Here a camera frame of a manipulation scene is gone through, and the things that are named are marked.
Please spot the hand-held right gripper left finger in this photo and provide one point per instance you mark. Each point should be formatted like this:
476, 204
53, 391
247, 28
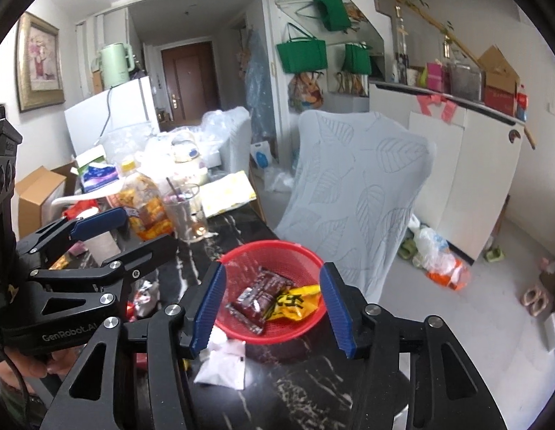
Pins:
209, 311

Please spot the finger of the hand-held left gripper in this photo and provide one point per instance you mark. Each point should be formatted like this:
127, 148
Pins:
98, 223
143, 255

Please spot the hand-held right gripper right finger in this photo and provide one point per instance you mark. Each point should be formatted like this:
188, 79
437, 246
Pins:
339, 311

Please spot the clear bag with white contents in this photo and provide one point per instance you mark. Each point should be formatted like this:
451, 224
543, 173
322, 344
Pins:
223, 363

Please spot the red plastic basket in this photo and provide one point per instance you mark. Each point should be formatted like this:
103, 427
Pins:
250, 255

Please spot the person's left hand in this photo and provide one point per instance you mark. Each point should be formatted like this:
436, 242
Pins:
35, 365

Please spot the white paper towel roll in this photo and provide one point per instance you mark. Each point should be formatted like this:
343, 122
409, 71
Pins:
102, 246

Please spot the red and white snack wrapper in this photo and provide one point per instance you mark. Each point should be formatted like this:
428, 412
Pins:
143, 298

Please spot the yellow snack packet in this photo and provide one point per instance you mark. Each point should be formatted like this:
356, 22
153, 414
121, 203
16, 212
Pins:
297, 302

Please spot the blue tissue pack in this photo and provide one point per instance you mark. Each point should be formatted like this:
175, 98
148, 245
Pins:
100, 179

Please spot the large iced tea bottle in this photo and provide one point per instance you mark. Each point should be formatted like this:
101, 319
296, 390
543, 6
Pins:
145, 206

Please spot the dark red snack packet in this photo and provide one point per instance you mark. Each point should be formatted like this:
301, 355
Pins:
259, 293

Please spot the clear glass cup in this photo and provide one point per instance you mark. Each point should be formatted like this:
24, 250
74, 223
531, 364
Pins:
188, 224

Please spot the open cardboard box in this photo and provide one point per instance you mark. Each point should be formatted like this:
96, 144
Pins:
35, 197

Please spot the metal spoon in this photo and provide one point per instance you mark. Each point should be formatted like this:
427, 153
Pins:
174, 190

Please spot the white cloth with yellow print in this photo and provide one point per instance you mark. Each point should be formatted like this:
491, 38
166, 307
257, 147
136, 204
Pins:
228, 192

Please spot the white plastic bag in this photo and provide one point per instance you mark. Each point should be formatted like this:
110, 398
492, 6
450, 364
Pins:
427, 244

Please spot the orange plastic bag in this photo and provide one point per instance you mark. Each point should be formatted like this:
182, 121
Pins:
448, 273

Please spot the white fridge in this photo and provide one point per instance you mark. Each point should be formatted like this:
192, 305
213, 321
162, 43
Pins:
125, 107

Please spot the chair with leaf-pattern cover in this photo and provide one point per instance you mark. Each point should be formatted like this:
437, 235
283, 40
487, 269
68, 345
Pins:
349, 188

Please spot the plastic-covered white sofa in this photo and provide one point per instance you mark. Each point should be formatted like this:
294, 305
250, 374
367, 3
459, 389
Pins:
232, 139

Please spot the light green kettle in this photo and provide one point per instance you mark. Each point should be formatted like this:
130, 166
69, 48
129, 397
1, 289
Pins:
114, 67

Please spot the gold framed picture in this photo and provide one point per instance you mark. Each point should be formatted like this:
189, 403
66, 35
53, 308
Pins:
40, 60

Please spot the brown door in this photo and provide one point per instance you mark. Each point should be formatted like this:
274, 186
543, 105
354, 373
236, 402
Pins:
190, 76

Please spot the white cabinet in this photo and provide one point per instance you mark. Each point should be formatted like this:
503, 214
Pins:
461, 165

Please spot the pink slippers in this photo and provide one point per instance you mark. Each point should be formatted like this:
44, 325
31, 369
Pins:
535, 300

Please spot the colourful printed bag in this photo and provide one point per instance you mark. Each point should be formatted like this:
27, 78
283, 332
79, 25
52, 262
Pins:
306, 92

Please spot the green tote bag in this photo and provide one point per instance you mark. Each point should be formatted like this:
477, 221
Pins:
302, 56
358, 59
331, 11

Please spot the pink box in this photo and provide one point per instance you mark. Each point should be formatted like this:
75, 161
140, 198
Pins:
436, 76

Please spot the grey container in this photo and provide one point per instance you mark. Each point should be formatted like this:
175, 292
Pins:
465, 80

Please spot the red box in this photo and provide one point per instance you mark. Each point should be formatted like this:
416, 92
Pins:
499, 101

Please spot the tall glass bottle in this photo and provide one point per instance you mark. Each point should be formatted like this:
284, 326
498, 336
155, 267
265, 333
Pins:
400, 45

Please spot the red soda bottle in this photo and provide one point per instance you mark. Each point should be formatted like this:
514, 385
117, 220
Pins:
521, 103

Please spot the brown cardboard box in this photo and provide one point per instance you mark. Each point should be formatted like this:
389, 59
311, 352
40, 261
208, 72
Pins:
497, 67

